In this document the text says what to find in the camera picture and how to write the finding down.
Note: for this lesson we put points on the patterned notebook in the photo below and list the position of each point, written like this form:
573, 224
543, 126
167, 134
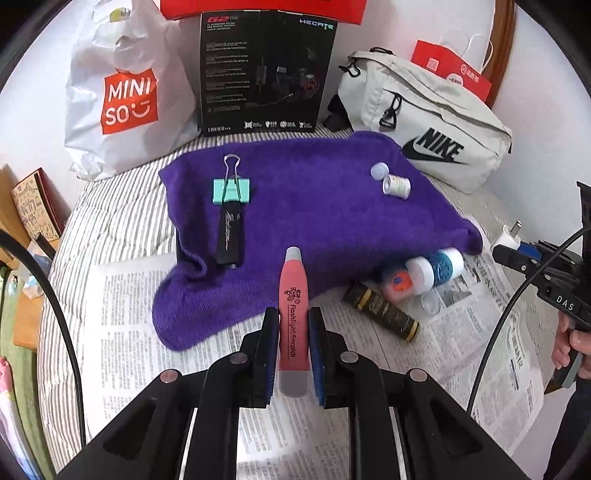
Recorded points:
34, 207

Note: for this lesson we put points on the green binder clip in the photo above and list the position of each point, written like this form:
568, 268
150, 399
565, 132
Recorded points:
233, 190

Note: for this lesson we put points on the pink cloth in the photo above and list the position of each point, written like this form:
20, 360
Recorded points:
9, 406

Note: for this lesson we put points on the black headset box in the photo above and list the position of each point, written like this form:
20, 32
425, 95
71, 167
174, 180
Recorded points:
231, 69

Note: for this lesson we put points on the small white bottle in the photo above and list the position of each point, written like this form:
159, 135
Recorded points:
397, 187

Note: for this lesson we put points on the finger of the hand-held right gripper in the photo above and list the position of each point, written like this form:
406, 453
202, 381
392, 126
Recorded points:
515, 261
531, 249

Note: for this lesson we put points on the clear plastic cap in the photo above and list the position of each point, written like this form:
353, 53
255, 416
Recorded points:
379, 170
432, 305

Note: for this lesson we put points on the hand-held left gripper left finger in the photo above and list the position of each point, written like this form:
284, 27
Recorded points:
270, 360

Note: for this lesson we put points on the grey waist bag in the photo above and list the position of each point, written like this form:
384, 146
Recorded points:
425, 101

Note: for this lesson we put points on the black gold tube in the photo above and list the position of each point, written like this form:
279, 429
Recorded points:
383, 311

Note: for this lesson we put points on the black lighter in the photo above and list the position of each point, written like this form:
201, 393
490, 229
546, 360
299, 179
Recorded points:
229, 235

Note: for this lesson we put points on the blue box in plastic bag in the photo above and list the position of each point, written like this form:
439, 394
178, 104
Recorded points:
39, 272

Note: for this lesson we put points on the brown wooden headboard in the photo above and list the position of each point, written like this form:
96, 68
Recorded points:
501, 46

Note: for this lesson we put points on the white plastic shopping bag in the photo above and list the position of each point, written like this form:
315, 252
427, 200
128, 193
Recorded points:
87, 92

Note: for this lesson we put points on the newspaper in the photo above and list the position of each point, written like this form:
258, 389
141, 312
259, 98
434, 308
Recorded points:
129, 323

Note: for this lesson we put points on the green mat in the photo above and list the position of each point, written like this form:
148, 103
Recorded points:
23, 369

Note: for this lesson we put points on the white blue bottle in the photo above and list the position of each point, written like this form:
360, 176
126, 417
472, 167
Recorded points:
438, 267

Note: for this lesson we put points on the purple towel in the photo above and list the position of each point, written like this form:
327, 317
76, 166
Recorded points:
314, 207

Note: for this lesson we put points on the small orange jar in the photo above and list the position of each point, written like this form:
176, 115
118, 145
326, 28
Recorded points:
397, 286

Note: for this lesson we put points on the white charger plug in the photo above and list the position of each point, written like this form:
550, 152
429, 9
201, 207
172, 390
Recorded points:
507, 237

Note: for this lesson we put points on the person's right hand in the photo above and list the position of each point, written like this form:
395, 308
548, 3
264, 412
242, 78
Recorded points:
582, 341

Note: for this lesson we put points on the pink flashlight ear pick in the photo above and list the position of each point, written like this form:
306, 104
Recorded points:
293, 286

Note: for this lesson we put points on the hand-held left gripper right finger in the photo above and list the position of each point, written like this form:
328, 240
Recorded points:
317, 360

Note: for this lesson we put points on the wooden bedside table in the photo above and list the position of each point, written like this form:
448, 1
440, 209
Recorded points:
11, 194

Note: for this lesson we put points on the person's right forearm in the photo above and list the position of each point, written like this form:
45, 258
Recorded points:
565, 429

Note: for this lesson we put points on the red cherry print gift bag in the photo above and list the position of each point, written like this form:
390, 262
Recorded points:
258, 7

